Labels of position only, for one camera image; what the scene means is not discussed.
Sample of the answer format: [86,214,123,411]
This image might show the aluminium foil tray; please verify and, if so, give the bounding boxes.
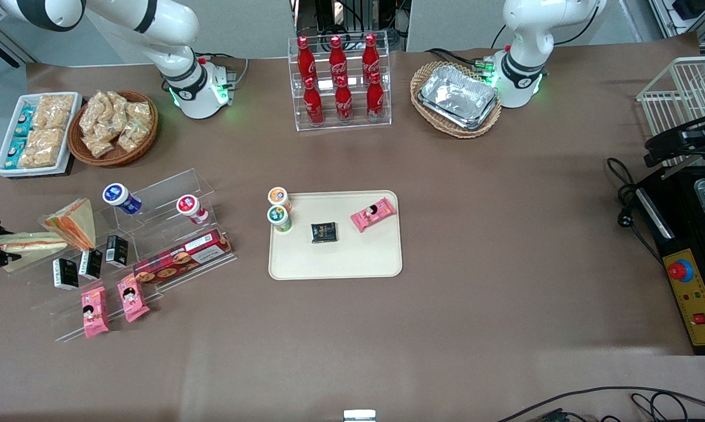
[421,64,498,121]
[418,88,500,131]

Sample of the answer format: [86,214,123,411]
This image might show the red cookie box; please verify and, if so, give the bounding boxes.
[132,229,234,287]

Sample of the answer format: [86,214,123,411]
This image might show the clear bag of fried snacks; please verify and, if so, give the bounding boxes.
[97,111,125,139]
[127,101,154,127]
[118,120,151,152]
[83,132,116,158]
[97,91,128,119]
[79,97,104,134]

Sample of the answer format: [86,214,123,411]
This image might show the long black cable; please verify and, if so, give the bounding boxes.
[498,386,705,422]

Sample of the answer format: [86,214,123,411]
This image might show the pink cartoon snack pack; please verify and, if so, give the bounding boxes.
[81,286,110,339]
[350,198,398,234]
[117,273,151,324]

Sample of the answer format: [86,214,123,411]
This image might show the clear acrylic stepped display stand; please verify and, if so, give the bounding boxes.
[4,169,239,343]

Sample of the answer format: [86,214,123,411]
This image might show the red cap yogurt bottle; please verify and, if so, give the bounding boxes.
[176,194,210,226]

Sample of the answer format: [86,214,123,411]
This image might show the dark brown wicker basket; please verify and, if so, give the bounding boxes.
[67,90,159,168]

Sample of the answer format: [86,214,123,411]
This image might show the clear acrylic bottle rack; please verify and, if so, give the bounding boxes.
[287,36,393,132]

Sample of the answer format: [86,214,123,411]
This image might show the light tan wicker basket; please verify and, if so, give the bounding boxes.
[410,61,503,139]

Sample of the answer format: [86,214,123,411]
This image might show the triangular sandwich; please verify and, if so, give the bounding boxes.
[0,230,70,274]
[40,198,97,252]

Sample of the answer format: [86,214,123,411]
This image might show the green lid cup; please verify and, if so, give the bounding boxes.
[267,205,294,234]

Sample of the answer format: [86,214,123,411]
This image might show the blue cap yogurt bottle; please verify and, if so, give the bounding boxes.
[102,183,143,215]

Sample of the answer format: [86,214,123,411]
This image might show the black sealing machine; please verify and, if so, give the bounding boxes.
[634,166,705,356]

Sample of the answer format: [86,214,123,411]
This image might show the yellow control panel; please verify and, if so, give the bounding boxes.
[663,249,705,348]

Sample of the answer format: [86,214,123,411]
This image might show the aluminium frame shelf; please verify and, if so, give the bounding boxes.
[648,0,705,52]

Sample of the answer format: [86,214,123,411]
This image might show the red emergency stop button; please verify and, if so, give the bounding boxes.
[667,258,694,284]

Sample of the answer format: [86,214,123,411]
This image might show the small black carton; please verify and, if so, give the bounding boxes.
[105,234,130,269]
[79,249,104,281]
[52,258,80,291]

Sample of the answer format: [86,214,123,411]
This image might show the white wire basket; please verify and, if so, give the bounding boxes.
[636,56,705,172]

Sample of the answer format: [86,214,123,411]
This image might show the clear pack of fried crisps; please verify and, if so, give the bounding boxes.
[35,94,75,131]
[19,127,67,169]

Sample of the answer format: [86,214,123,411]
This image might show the small black snack packet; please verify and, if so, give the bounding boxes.
[311,222,339,244]

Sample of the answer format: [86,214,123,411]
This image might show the black power cable with plug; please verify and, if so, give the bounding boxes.
[606,157,665,266]

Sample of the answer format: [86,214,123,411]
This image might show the black equipment rack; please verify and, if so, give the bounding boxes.
[294,0,407,52]

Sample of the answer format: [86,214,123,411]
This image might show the red cola bottle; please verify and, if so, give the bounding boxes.
[329,35,349,80]
[362,33,382,80]
[297,36,317,83]
[303,76,325,126]
[366,72,386,120]
[335,75,355,123]

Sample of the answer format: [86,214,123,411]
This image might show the teal snack pack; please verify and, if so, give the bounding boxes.
[13,105,37,138]
[4,137,29,171]

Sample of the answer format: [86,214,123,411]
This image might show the orange lid cup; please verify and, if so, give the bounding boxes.
[268,186,292,213]

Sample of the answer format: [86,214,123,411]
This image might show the looped black cable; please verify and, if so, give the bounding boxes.
[629,392,705,422]

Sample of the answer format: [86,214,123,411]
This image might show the white rectangular plastic tray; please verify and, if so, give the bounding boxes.
[0,92,84,179]

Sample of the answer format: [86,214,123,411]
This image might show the beige plastic serving tray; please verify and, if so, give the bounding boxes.
[268,189,403,281]

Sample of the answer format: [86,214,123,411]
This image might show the silver machine handle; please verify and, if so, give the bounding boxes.
[636,188,676,240]

